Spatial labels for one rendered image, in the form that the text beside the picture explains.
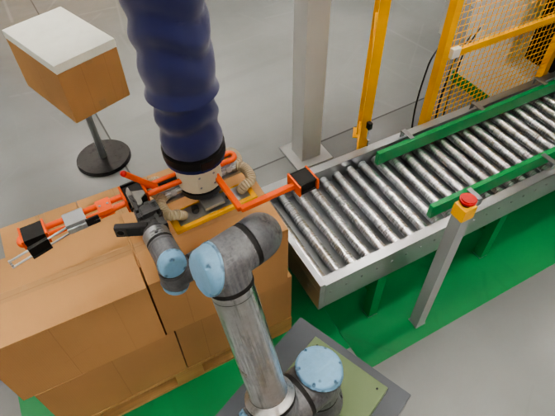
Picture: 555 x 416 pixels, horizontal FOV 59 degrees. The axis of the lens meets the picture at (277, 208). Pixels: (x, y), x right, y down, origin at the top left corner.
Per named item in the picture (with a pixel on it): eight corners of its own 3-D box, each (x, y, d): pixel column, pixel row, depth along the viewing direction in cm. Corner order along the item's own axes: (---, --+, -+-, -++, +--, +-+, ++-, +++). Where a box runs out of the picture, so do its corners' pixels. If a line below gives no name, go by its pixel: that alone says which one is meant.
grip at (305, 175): (305, 174, 183) (306, 164, 179) (319, 188, 178) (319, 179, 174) (286, 182, 180) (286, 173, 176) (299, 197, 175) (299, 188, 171)
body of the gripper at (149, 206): (158, 210, 174) (171, 234, 167) (135, 220, 171) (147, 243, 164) (153, 196, 168) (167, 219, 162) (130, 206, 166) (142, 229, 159)
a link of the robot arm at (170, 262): (163, 285, 155) (158, 267, 148) (149, 257, 162) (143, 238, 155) (191, 271, 159) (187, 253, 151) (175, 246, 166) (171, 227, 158)
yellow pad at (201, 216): (246, 183, 195) (244, 174, 191) (258, 199, 189) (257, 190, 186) (167, 217, 184) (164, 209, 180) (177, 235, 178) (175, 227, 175)
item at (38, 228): (47, 227, 169) (41, 217, 165) (52, 241, 164) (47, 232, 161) (22, 237, 166) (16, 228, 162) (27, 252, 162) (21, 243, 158)
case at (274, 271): (253, 224, 255) (249, 168, 225) (287, 281, 231) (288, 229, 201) (140, 267, 237) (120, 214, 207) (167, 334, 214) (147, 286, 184)
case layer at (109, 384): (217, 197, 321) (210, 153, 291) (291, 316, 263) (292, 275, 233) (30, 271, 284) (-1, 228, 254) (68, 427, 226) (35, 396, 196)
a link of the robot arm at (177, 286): (200, 284, 170) (196, 263, 161) (172, 303, 165) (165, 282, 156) (185, 267, 175) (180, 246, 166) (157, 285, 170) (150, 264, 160)
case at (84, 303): (139, 269, 237) (118, 215, 206) (166, 336, 213) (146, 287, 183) (10, 321, 219) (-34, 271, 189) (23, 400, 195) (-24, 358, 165)
